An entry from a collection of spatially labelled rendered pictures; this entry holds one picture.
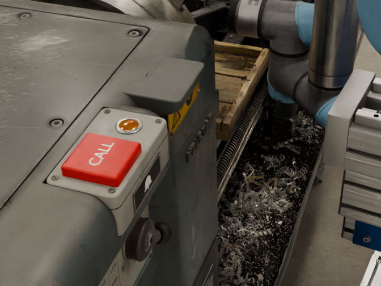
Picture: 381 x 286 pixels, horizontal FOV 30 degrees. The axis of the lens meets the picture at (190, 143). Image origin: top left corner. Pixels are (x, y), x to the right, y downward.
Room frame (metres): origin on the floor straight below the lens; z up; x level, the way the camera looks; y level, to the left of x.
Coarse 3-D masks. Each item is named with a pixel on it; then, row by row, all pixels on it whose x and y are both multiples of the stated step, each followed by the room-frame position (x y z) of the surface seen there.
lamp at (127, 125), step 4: (124, 120) 0.61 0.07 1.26; (128, 120) 0.61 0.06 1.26; (132, 120) 0.61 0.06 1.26; (120, 124) 0.61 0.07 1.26; (124, 124) 0.60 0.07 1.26; (128, 124) 0.60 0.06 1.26; (132, 124) 0.60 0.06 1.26; (136, 124) 0.60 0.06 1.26; (120, 128) 0.60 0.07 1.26; (124, 128) 0.60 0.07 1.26; (128, 128) 0.60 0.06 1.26; (132, 128) 0.60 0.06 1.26
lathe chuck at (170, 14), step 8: (136, 0) 0.98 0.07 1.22; (144, 0) 0.99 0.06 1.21; (152, 0) 1.00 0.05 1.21; (160, 0) 1.01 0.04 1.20; (144, 8) 0.98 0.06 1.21; (152, 8) 0.99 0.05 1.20; (160, 8) 1.00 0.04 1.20; (168, 8) 1.01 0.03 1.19; (184, 8) 1.04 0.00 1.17; (160, 16) 0.98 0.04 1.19; (168, 16) 0.99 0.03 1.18; (176, 16) 1.01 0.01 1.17; (184, 16) 1.02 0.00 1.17
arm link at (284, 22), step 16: (272, 0) 1.17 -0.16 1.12; (288, 0) 1.17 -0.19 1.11; (272, 16) 1.14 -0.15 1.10; (288, 16) 1.13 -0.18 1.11; (304, 16) 1.12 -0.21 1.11; (272, 32) 1.13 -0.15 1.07; (288, 32) 1.12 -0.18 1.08; (304, 32) 1.11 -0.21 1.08; (272, 48) 1.14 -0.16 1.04; (288, 48) 1.12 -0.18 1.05; (304, 48) 1.12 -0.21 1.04
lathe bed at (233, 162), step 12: (216, 36) 1.68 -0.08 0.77; (228, 36) 1.50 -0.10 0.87; (240, 36) 1.50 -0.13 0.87; (264, 48) 1.46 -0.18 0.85; (264, 72) 1.38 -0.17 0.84; (264, 84) 1.40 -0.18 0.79; (252, 96) 1.29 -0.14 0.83; (264, 96) 1.42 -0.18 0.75; (252, 108) 1.31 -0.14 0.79; (240, 120) 1.26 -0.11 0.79; (252, 120) 1.32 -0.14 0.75; (240, 132) 1.22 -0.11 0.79; (216, 144) 1.10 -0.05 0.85; (228, 144) 1.17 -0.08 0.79; (240, 144) 1.23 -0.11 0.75; (228, 156) 1.14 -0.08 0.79; (228, 168) 1.15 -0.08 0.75
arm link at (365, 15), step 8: (360, 0) 0.73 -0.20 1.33; (368, 0) 0.72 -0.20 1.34; (376, 0) 0.70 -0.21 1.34; (360, 8) 0.73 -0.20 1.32; (368, 8) 0.72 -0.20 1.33; (376, 8) 0.70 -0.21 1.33; (360, 16) 0.73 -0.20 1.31; (368, 16) 0.72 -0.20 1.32; (376, 16) 0.70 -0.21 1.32; (368, 24) 0.72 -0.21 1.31; (376, 24) 0.70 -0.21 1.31; (368, 32) 0.72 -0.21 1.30; (376, 32) 0.70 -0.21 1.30; (376, 40) 0.70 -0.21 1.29; (376, 48) 0.70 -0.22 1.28
